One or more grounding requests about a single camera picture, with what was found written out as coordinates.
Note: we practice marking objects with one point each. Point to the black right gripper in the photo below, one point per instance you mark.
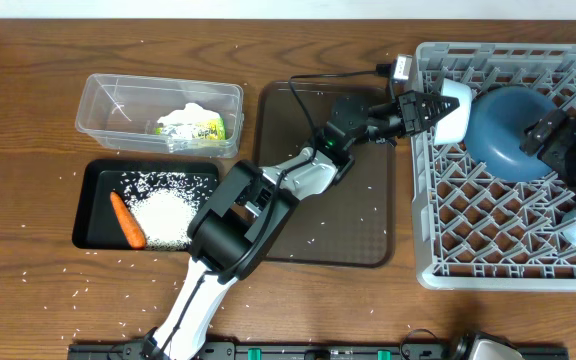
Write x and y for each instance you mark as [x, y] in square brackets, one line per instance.
[538, 138]

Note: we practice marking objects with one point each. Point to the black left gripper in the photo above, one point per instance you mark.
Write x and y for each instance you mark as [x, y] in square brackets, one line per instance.
[409, 114]

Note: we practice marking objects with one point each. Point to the light blue rice bowl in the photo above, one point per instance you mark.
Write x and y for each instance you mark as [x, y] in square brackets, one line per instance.
[452, 128]

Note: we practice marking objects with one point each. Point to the dark blue plate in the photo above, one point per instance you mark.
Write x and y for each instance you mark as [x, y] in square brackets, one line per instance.
[497, 122]

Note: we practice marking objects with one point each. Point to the foil snack wrapper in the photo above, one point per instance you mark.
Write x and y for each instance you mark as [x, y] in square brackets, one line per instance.
[211, 129]

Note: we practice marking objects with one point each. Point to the white tissue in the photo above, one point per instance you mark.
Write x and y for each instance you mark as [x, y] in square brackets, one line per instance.
[192, 113]

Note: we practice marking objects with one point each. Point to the orange carrot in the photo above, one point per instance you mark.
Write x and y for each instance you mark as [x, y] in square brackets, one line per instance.
[127, 222]

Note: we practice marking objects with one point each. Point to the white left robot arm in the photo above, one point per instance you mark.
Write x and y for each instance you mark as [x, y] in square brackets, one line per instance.
[235, 229]

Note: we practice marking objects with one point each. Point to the grey dishwasher rack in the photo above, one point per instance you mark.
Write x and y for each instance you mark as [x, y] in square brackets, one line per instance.
[475, 231]

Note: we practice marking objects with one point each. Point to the brown serving tray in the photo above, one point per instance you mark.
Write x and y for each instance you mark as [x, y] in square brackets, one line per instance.
[351, 224]

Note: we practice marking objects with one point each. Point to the white rice pile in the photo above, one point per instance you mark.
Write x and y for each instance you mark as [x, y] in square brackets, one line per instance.
[164, 203]

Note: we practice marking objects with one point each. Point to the clear plastic bin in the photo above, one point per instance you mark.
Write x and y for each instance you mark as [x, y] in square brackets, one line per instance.
[121, 112]

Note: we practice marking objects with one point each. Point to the black plastic bin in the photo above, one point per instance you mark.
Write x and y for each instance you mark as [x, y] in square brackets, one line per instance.
[96, 225]

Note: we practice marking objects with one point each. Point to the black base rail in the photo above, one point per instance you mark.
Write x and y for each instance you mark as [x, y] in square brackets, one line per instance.
[230, 351]

